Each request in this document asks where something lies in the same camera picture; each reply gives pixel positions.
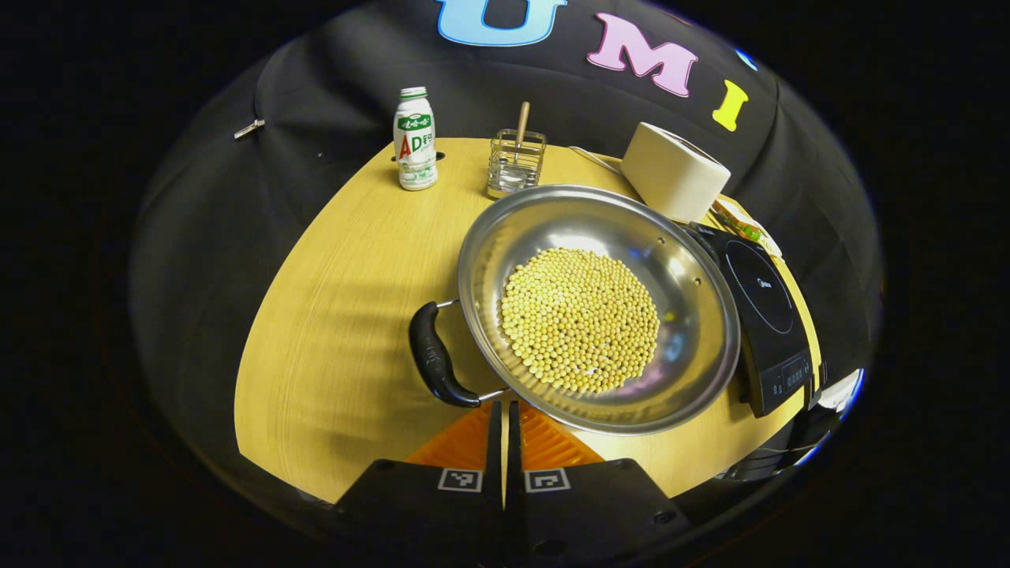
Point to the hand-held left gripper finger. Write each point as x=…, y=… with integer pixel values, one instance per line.
x=495, y=442
x=513, y=442

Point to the black induction cooktop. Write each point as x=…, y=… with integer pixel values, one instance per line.
x=769, y=300

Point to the pile of soybeans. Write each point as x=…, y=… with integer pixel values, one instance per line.
x=580, y=319

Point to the white drink bottle green label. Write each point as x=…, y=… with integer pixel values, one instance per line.
x=415, y=146

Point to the white toaster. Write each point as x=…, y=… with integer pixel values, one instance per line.
x=671, y=170

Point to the white divided dish of beans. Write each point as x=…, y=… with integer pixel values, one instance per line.
x=746, y=229

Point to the black backdrop cloth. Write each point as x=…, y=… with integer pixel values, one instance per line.
x=316, y=95

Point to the silver metal clip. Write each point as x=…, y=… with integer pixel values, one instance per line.
x=248, y=128

